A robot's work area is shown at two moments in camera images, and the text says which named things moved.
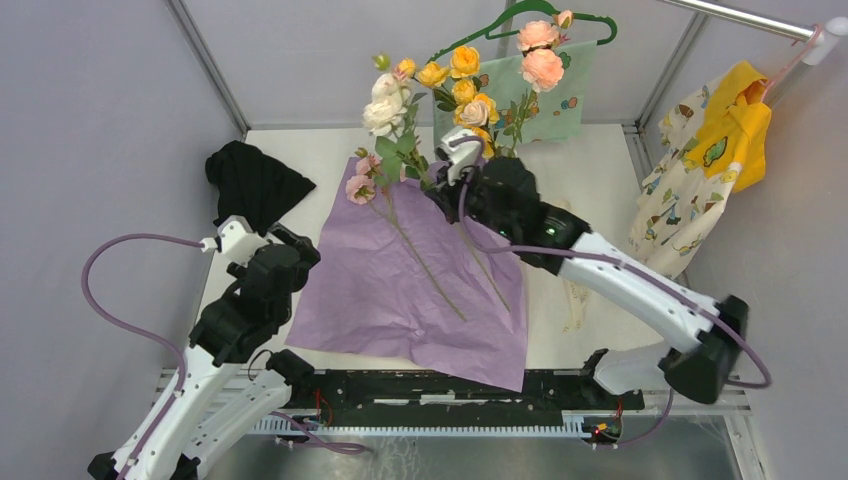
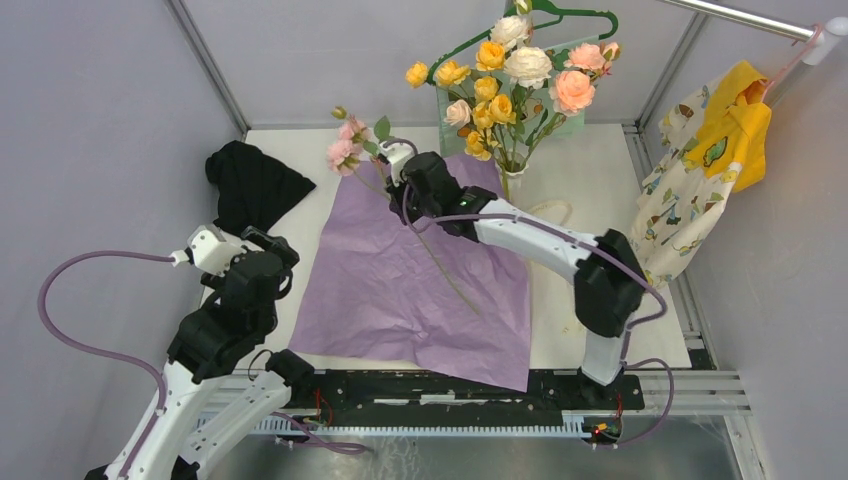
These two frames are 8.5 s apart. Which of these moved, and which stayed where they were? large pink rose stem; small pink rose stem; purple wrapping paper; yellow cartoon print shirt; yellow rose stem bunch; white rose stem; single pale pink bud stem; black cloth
Moved: small pink rose stem; single pale pink bud stem; yellow rose stem bunch; large pink rose stem; white rose stem
Stayed: purple wrapping paper; yellow cartoon print shirt; black cloth
